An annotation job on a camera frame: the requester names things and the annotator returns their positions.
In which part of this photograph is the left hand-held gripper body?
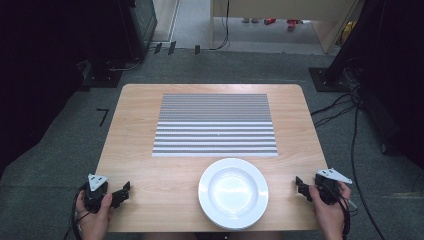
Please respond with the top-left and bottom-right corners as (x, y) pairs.
(82, 173), (111, 214)

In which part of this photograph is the yellow object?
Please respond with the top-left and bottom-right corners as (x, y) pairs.
(339, 20), (358, 47)

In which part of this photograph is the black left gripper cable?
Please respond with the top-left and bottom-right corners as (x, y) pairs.
(63, 186), (88, 240)

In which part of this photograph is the grey striped placemat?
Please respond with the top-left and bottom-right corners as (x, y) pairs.
(152, 93), (279, 158)

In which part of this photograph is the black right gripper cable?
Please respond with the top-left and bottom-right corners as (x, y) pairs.
(328, 184), (353, 240)

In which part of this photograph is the long black floor cable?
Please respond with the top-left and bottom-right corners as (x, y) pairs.
(349, 106), (388, 240)

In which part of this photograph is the black floor cable bundle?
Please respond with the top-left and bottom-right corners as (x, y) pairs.
(310, 59), (364, 130)

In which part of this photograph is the white round plate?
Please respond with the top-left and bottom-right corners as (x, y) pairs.
(197, 157), (270, 231)

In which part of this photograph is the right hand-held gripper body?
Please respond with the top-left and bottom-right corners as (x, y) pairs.
(314, 167), (354, 206)

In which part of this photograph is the dark glass cabinet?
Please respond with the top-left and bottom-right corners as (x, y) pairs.
(128, 0), (159, 62)

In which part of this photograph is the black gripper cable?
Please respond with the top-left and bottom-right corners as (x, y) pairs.
(328, 184), (353, 240)
(63, 186), (88, 240)

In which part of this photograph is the person's right hand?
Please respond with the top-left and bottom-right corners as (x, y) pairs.
(308, 181), (353, 240)

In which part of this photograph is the black hanging cable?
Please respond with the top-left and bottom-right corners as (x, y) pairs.
(210, 0), (232, 52)

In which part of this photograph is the black stand base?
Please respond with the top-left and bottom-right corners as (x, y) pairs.
(82, 59), (124, 89)
(308, 66), (353, 93)

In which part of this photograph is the person's left hand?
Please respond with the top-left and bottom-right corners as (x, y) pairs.
(75, 189), (115, 240)

